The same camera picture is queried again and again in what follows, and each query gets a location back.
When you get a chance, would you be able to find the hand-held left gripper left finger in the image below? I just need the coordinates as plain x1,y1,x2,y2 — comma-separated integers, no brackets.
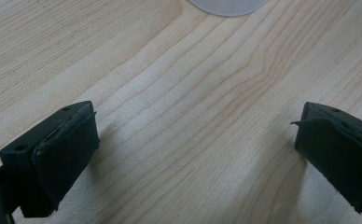
0,100,101,218

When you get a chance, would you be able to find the clear plastic storage box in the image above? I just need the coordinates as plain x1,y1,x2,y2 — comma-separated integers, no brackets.
187,0,271,17

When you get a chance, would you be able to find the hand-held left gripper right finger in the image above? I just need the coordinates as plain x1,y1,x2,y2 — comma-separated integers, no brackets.
290,101,362,219

